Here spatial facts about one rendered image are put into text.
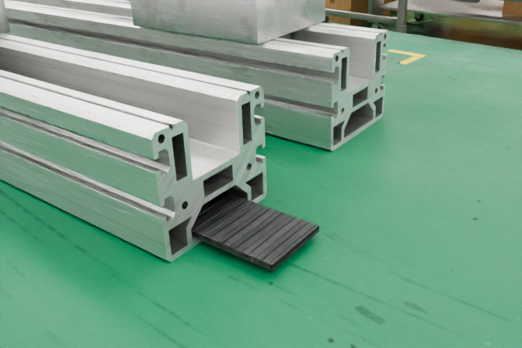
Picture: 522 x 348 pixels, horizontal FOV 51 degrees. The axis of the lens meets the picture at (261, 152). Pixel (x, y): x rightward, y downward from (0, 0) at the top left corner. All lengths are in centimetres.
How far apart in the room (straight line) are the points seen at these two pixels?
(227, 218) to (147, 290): 7
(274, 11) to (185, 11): 9
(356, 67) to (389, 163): 11
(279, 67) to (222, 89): 13
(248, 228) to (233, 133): 6
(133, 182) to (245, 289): 9
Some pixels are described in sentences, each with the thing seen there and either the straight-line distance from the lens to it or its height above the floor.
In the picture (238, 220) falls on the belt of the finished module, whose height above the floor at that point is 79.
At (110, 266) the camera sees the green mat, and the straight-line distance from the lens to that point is 35.
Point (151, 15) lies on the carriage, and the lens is 56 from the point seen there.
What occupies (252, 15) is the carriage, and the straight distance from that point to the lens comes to 47.
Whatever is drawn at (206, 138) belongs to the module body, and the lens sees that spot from 38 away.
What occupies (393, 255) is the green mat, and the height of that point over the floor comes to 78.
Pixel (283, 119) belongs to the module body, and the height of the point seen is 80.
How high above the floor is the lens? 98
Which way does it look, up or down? 25 degrees down
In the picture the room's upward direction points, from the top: 2 degrees counter-clockwise
